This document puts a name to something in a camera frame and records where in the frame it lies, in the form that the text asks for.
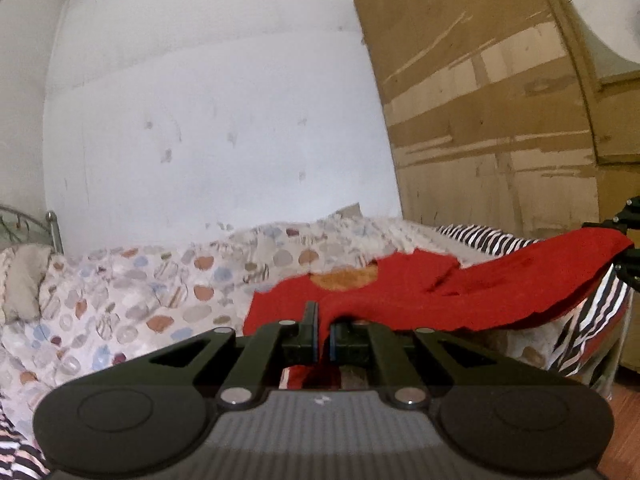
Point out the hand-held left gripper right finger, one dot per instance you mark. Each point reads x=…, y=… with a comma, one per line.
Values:
x=333, y=345

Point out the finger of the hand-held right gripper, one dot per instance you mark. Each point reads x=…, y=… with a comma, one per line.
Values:
x=631, y=265
x=627, y=220

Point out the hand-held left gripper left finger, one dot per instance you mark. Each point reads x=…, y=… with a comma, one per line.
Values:
x=314, y=332

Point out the red long-sleeved shirt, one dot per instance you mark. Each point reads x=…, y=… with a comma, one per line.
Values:
x=500, y=285

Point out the striped bed sheet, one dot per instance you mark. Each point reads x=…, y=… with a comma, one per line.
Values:
x=595, y=330

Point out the brown wooden wardrobe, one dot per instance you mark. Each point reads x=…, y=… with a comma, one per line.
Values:
x=475, y=110

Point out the spotted patterned quilt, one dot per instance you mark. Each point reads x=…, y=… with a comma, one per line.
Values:
x=125, y=300

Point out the metal bed headboard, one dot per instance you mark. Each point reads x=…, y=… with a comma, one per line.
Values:
x=52, y=230

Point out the beige patterned pillow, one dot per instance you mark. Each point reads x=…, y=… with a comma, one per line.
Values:
x=25, y=280

